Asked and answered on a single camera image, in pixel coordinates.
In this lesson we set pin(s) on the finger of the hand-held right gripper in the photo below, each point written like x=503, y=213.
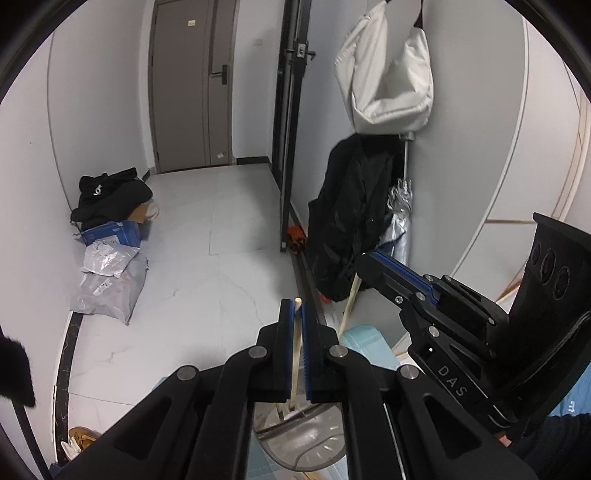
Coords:
x=466, y=300
x=388, y=281

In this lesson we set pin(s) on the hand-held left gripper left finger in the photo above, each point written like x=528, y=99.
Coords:
x=288, y=332

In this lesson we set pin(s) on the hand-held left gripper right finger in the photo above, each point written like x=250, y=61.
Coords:
x=307, y=369

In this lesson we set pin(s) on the single wooden chopstick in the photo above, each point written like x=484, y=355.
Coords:
x=295, y=360
x=347, y=309

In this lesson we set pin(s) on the grey plastic utensil holder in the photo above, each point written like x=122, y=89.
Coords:
x=300, y=443

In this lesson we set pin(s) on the person's right forearm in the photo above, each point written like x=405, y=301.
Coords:
x=554, y=447

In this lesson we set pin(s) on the white shoulder bag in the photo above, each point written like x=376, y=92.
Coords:
x=388, y=106

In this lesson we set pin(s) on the silver folded umbrella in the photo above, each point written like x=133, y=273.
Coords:
x=399, y=221

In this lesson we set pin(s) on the teal plaid table mat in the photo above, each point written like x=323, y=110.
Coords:
x=369, y=341

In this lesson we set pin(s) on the black hanging jacket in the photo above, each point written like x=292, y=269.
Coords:
x=351, y=207

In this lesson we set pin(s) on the orange shoes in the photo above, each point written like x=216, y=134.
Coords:
x=295, y=235

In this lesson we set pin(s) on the large grey mailing bag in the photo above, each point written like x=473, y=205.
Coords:
x=111, y=295

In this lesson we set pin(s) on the brown cardboard box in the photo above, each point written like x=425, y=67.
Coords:
x=141, y=213

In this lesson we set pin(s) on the white mailing bag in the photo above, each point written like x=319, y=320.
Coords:
x=108, y=258

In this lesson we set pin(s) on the blue cardboard box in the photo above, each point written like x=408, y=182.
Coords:
x=115, y=233

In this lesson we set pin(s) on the pile of black clothes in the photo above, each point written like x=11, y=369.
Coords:
x=106, y=194

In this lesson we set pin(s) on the brown slipper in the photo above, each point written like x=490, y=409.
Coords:
x=83, y=438

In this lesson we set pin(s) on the grey entrance door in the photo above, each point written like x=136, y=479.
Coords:
x=184, y=92

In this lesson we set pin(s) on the black fuzzy cover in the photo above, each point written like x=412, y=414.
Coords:
x=14, y=369

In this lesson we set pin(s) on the black door frame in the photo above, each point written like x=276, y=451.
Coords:
x=288, y=138

